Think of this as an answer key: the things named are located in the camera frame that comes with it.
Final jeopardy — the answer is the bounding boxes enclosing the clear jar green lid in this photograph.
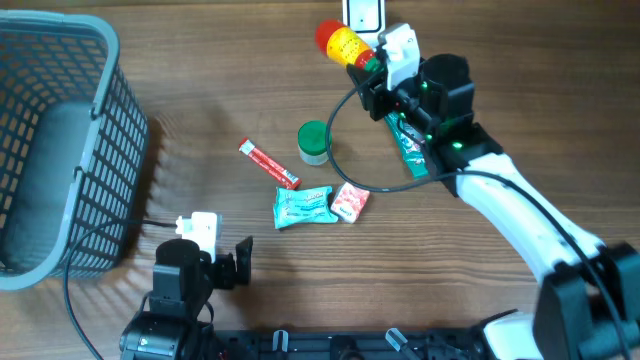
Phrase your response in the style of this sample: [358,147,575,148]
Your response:
[297,120,328,166]

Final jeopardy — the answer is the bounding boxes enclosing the white barcode scanner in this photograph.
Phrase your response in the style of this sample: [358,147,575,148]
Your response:
[342,0,386,33]

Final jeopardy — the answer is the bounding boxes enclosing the grey plastic shopping basket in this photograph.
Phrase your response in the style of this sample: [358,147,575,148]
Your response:
[1,10,149,291]

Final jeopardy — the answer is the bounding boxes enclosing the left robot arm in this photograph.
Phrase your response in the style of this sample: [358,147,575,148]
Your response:
[119,236,254,360]

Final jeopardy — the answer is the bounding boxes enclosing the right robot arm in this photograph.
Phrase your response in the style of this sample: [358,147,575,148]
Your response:
[347,54,639,359]

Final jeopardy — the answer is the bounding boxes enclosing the black left camera cable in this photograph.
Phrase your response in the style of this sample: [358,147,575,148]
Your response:
[62,218,179,360]

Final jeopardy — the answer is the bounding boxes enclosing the red sauce bottle green cap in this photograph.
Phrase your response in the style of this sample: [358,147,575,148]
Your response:
[315,19,381,72]

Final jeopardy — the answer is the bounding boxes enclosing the teal tissue packet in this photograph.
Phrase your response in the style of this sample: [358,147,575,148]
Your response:
[273,186,338,230]

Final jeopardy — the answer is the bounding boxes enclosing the red stick packet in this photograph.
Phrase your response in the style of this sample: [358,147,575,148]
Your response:
[239,138,301,190]

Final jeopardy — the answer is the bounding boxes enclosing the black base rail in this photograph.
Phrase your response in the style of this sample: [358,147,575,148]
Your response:
[203,328,494,360]

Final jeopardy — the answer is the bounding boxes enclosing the dark green box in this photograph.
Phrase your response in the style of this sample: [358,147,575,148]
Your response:
[384,112,429,179]

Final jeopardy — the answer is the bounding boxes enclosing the red white snack packet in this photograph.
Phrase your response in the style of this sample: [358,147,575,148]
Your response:
[330,182,370,224]

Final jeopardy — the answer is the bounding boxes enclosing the black right camera cable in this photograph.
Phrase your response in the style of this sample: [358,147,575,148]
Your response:
[323,69,636,360]

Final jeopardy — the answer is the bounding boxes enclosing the black camera cable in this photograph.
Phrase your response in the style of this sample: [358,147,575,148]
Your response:
[323,69,636,360]
[62,218,179,360]

